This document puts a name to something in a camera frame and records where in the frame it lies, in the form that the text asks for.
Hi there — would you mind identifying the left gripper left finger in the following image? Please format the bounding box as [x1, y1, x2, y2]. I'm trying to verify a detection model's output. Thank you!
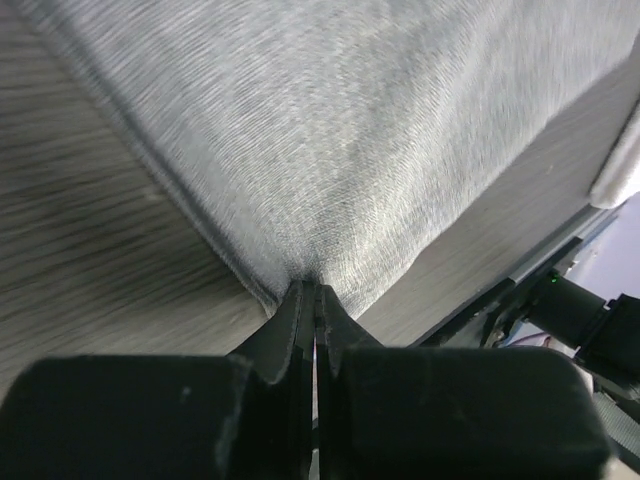
[1, 282, 315, 479]

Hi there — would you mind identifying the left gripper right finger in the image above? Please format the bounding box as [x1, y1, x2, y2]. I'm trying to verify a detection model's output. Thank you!
[315, 286, 613, 479]

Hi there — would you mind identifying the grey cloth napkin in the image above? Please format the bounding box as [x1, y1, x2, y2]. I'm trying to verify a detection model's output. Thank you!
[15, 1, 639, 316]

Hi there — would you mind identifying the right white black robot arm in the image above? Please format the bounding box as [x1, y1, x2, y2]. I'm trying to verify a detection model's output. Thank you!
[524, 272, 639, 401]

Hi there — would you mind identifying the white folded towel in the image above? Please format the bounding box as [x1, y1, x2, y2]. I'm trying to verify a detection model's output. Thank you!
[589, 104, 640, 209]

